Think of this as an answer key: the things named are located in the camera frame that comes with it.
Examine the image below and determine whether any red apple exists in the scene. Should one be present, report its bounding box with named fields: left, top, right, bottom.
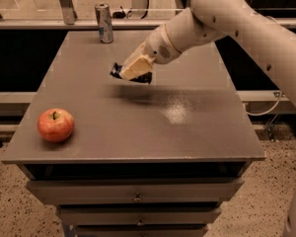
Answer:
left=37, top=109, right=75, bottom=142

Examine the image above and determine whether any grey cabinet top drawer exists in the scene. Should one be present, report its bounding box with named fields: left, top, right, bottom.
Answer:
left=26, top=178, right=244, bottom=205

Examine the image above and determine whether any dark blue snack bar wrapper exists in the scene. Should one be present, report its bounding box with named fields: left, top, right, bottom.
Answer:
left=110, top=63, right=152, bottom=84

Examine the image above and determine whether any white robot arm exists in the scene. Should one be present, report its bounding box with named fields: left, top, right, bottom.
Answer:
left=113, top=0, right=296, bottom=108

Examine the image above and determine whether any white cable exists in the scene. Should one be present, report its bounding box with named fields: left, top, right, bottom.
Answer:
left=246, top=92, right=284, bottom=118

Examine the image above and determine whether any silver drink can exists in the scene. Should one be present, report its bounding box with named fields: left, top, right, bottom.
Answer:
left=95, top=3, right=113, bottom=43

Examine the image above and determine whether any grey cabinet drawer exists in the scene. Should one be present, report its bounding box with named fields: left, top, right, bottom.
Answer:
left=26, top=178, right=244, bottom=205
left=57, top=206, right=221, bottom=226
left=76, top=225, right=208, bottom=237

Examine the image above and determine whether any grey cabinet bottom drawer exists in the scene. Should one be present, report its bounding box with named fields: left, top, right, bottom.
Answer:
left=76, top=225, right=208, bottom=237

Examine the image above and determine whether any grey cabinet middle drawer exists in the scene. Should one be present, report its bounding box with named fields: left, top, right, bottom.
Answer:
left=57, top=206, right=221, bottom=226

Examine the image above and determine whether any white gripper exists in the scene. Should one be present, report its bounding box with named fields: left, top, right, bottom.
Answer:
left=119, top=25, right=181, bottom=80

